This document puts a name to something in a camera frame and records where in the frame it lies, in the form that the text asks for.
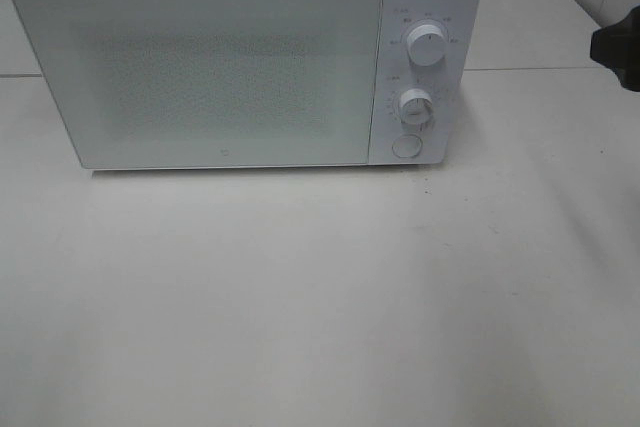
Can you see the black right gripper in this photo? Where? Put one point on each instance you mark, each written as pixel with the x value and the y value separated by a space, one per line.
pixel 617 48

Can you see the white microwave door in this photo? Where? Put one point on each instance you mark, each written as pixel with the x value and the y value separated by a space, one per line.
pixel 144 84

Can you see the white timer knob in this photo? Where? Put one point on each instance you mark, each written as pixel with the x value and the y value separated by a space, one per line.
pixel 415 107

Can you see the white door release button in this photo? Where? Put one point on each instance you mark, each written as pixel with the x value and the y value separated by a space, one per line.
pixel 407 146

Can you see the white power knob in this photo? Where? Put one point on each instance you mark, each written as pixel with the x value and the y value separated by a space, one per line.
pixel 426 43

